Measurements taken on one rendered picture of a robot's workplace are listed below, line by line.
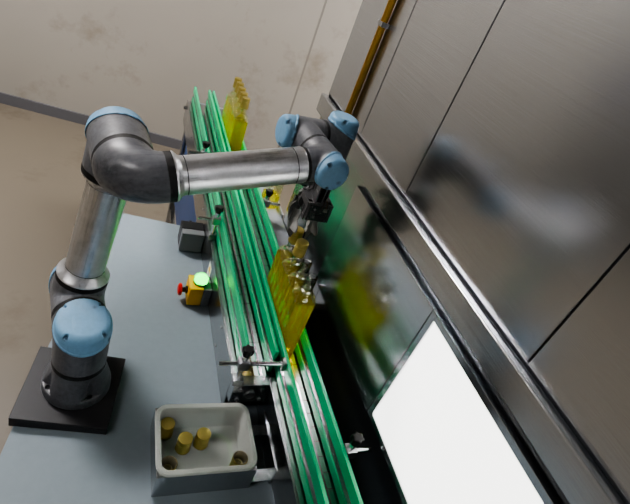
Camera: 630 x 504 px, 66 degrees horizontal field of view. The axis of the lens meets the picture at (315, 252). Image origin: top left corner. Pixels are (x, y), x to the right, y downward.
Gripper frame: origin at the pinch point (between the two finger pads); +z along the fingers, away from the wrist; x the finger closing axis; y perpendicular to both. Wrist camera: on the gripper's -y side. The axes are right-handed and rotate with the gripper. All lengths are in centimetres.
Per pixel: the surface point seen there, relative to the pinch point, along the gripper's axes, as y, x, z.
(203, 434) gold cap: 40, -22, 34
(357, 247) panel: 12.2, 12.0, -5.8
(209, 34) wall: -269, 4, 22
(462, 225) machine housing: 37, 15, -32
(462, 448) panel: 69, 13, -5
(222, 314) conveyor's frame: 6.1, -15.5, 27.6
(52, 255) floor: -118, -73, 115
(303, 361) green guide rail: 25.4, 3.6, 24.2
